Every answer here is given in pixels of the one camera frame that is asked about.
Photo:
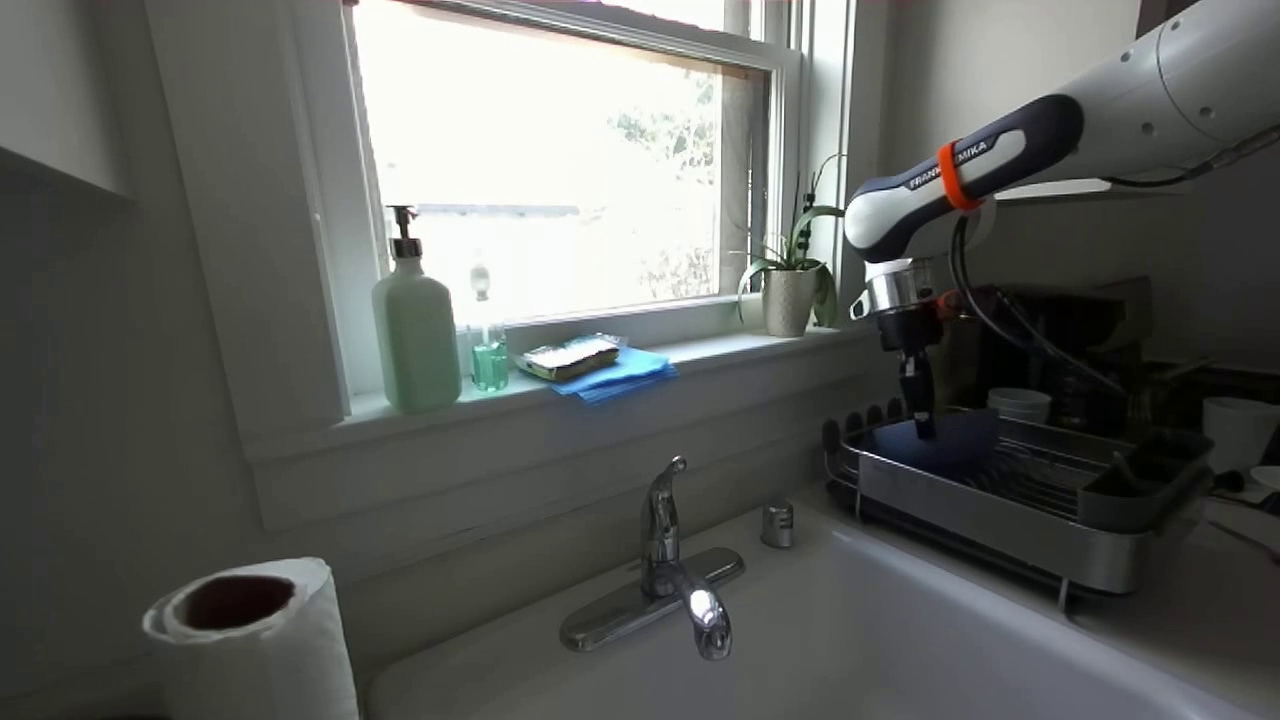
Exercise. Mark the green soap pump bottle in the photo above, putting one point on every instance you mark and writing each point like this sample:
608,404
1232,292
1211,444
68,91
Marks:
419,335

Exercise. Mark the black coffee maker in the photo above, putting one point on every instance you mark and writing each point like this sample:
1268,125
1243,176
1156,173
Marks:
1082,335

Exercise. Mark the white framed window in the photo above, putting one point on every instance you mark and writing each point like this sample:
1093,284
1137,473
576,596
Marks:
535,173

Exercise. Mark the white paper towel roll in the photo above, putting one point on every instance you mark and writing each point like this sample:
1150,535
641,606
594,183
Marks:
284,655

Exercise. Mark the potted plant white pot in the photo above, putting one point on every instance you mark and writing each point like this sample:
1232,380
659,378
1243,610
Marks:
791,302

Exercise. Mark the white kitchen sink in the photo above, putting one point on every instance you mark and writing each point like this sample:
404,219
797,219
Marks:
867,642

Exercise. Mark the sponge in tray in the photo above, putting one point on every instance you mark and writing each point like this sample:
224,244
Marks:
569,358

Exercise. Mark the white cup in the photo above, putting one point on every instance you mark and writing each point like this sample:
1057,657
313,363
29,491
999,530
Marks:
1243,431

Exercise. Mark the pale teal cup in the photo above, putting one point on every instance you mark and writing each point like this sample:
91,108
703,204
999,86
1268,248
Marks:
1022,401

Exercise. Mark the chrome sprayer cap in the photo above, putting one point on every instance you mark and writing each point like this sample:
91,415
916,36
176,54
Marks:
779,527

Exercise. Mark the grey steel dish rack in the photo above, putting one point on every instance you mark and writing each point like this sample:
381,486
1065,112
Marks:
1014,527

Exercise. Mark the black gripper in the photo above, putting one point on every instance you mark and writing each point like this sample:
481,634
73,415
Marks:
915,324

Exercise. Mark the chrome faucet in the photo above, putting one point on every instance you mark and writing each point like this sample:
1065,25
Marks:
660,535

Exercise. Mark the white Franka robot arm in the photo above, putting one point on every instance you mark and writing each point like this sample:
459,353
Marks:
1146,112

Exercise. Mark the small teal bottle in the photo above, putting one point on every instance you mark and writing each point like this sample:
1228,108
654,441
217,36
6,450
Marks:
489,363

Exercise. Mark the blue folded cloth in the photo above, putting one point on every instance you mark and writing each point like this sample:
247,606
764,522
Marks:
620,378

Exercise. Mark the plain white upper cabinet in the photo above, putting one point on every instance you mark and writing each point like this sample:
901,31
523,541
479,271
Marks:
52,80

